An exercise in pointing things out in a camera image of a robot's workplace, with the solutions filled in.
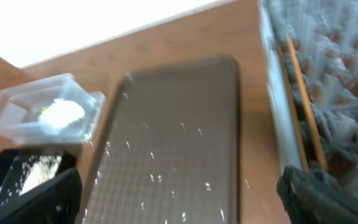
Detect green yellow snack wrapper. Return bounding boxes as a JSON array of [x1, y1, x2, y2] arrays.
[[41, 107, 48, 113]]

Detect brown serving tray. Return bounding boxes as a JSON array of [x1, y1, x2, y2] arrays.
[[77, 55, 240, 223]]

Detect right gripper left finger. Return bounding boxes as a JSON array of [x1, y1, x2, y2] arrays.
[[0, 168, 83, 223]]

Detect grey dishwasher rack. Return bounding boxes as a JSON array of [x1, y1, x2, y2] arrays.
[[259, 0, 358, 195]]

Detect white rice pile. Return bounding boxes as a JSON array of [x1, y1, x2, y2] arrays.
[[0, 154, 63, 200]]

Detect clear plastic bin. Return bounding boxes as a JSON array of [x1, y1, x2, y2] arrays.
[[0, 73, 106, 145]]

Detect black plastic tray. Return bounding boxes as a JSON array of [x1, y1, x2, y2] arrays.
[[0, 148, 76, 206]]

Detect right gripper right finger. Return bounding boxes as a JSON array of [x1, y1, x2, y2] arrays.
[[277, 166, 358, 223]]

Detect wooden chopstick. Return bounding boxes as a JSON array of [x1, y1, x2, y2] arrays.
[[276, 42, 310, 174], [287, 34, 329, 170]]

